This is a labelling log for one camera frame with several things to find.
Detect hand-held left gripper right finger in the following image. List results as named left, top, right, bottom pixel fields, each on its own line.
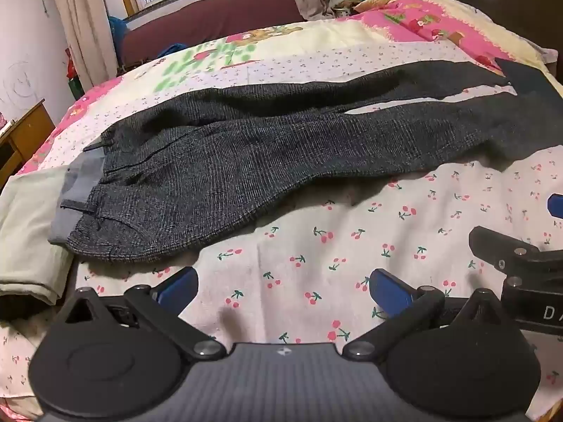
left=342, top=267, right=512, bottom=360

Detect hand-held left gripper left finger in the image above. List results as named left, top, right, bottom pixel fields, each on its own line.
left=56, top=267, right=228, bottom=359

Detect dark grey checked pants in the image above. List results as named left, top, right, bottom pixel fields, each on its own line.
left=48, top=58, right=563, bottom=265

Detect cherry print white sheet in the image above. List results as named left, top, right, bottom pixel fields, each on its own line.
left=0, top=145, right=563, bottom=422

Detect light green cloth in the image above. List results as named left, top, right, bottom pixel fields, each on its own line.
left=0, top=166, right=76, bottom=305

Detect dark brown leather headboard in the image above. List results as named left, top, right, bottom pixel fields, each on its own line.
left=420, top=0, right=563, bottom=81

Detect wooden desk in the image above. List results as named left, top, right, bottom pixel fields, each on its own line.
left=0, top=99, right=56, bottom=187

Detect red green hanging decoration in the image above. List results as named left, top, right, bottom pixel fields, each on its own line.
left=65, top=47, right=86, bottom=100

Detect blue cloth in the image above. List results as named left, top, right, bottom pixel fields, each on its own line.
left=156, top=43, right=188, bottom=60
left=108, top=15, right=131, bottom=60

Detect pink cartoon print bed sheet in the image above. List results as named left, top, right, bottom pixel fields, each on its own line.
left=18, top=0, right=559, bottom=177

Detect cream yellow pillow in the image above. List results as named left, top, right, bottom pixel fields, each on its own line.
left=353, top=0, right=446, bottom=14

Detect maroon padded headboard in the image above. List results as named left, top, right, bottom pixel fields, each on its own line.
left=119, top=0, right=309, bottom=65

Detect colourful clutter pile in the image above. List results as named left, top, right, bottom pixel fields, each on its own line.
left=330, top=0, right=367, bottom=19

